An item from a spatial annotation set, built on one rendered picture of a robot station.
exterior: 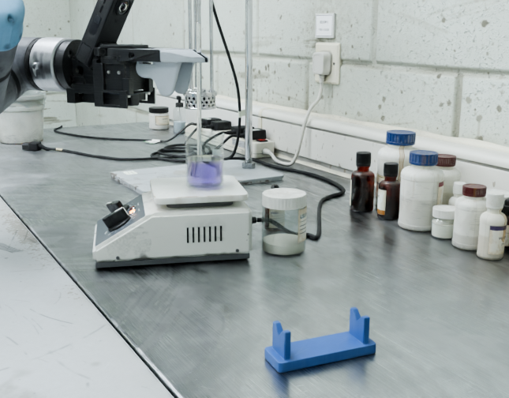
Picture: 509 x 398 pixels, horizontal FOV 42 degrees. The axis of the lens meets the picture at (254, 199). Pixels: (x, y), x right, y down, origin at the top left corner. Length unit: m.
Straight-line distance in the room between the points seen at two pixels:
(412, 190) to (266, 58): 0.78
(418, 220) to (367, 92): 0.43
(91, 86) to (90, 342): 0.40
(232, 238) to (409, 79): 0.56
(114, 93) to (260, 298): 0.34
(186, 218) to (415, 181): 0.35
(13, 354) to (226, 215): 0.32
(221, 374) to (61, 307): 0.23
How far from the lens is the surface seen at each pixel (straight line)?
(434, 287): 0.81
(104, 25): 0.93
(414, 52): 1.27
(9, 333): 0.71
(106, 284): 0.81
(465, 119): 1.19
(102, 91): 0.92
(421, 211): 1.01
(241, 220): 0.85
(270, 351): 0.61
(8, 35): 0.86
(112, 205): 0.92
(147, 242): 0.84
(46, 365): 0.64
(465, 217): 0.94
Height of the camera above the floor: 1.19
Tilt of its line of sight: 14 degrees down
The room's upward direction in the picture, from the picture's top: straight up
